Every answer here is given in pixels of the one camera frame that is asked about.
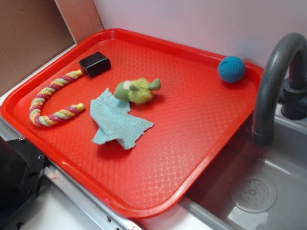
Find red plastic tray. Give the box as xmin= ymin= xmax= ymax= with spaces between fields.
xmin=0 ymin=29 xmax=263 ymax=219

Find multicoloured rope toy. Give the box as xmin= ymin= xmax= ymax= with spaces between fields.
xmin=29 ymin=69 xmax=85 ymax=127

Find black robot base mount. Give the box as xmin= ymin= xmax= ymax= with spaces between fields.
xmin=0 ymin=138 xmax=47 ymax=229

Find grey toy sink basin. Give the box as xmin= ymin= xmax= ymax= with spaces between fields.
xmin=181 ymin=115 xmax=307 ymax=230

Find brown cardboard panel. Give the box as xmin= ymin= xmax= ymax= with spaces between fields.
xmin=0 ymin=0 xmax=103 ymax=95

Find light blue cloth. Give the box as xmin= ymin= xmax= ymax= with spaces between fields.
xmin=90 ymin=88 xmax=154 ymax=150

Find sink drain strainer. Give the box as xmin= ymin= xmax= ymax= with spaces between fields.
xmin=229 ymin=174 xmax=277 ymax=213

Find blue rubber ball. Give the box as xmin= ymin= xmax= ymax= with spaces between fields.
xmin=218 ymin=56 xmax=246 ymax=83

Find green plush toy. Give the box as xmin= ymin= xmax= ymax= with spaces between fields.
xmin=114 ymin=78 xmax=161 ymax=104

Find black rectangular block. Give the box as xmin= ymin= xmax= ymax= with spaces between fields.
xmin=79 ymin=51 xmax=111 ymax=78

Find grey toy faucet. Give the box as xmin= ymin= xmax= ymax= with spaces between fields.
xmin=252 ymin=33 xmax=307 ymax=146

